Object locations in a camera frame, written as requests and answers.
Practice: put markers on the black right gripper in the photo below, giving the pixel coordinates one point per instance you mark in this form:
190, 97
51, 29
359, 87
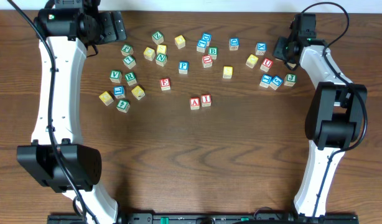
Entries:
277, 51

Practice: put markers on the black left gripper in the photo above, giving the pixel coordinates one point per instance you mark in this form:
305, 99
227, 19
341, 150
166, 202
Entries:
109, 35

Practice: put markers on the red I letter block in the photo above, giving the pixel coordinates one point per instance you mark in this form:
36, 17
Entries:
206, 100

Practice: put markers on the red A letter block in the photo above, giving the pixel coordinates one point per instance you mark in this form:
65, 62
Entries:
195, 103

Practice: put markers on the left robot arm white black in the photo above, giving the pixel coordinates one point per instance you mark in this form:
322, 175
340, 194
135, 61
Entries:
56, 156

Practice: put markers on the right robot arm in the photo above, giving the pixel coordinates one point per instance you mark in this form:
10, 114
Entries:
336, 120

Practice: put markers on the red U block right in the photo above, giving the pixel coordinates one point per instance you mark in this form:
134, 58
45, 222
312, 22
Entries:
266, 65

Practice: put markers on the red u block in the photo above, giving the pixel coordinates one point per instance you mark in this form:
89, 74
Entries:
266, 65
207, 61

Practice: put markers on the blue X letter block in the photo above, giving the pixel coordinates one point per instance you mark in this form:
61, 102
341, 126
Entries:
260, 48

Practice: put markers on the green J block left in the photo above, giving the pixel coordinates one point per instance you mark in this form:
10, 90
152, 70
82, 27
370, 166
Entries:
127, 50

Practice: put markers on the green j block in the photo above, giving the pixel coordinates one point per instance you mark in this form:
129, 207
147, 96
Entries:
127, 50
290, 79

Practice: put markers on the green J block right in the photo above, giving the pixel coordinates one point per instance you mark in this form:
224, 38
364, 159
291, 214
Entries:
290, 79

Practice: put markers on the blue G letter block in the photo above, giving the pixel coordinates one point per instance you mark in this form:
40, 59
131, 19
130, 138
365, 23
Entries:
276, 82

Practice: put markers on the yellow O letter block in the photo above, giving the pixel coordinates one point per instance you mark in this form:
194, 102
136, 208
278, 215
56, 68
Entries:
251, 61

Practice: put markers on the blue I letter block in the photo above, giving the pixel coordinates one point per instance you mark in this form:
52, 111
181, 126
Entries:
265, 80

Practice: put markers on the yellow block beside S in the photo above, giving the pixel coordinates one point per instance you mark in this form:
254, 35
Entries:
149, 54

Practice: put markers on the green Z letter block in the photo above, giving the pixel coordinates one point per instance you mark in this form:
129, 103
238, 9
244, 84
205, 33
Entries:
157, 37

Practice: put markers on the green V letter block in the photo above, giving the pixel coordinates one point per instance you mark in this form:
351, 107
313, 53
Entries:
115, 76

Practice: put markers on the blue D block right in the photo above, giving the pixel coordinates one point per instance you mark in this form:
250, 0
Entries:
234, 44

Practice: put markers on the blue d block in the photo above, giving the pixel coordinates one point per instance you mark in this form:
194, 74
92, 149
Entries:
234, 44
207, 38

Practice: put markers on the yellow S block near N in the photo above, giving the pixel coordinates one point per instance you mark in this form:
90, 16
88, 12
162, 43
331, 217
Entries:
162, 49

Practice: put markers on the green R letter block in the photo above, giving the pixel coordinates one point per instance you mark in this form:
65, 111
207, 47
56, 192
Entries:
130, 79

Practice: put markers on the green N letter block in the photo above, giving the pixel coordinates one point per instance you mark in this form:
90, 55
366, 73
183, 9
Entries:
161, 59

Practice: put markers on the yellow S block centre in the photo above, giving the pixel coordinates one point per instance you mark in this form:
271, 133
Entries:
227, 72

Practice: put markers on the blue L block left cluster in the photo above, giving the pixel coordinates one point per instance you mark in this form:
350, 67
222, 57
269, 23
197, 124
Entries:
119, 92

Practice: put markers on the yellow block top centre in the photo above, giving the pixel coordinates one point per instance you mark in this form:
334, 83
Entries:
180, 41

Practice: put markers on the yellow K letter block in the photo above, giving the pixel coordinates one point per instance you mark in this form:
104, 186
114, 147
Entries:
138, 92

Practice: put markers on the green B letter block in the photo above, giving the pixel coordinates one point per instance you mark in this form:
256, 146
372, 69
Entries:
213, 52

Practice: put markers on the yellow block far left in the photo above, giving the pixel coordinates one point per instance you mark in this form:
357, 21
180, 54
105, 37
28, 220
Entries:
106, 98

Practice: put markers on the red U block centre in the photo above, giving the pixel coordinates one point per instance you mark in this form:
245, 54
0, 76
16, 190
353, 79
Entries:
207, 61

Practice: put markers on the red E letter block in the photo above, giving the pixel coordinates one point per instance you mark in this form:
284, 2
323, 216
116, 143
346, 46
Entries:
165, 84

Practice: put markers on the blue D block upper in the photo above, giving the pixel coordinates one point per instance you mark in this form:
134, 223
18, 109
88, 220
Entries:
207, 38

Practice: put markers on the green 4 number block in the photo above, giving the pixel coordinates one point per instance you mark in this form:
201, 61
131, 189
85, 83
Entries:
123, 106

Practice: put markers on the blue P letter block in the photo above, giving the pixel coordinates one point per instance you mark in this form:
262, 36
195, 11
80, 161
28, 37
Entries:
183, 67

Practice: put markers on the blue L block centre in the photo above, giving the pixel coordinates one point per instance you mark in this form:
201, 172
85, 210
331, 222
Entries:
201, 46

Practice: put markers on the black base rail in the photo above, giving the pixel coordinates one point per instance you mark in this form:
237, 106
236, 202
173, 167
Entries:
264, 216

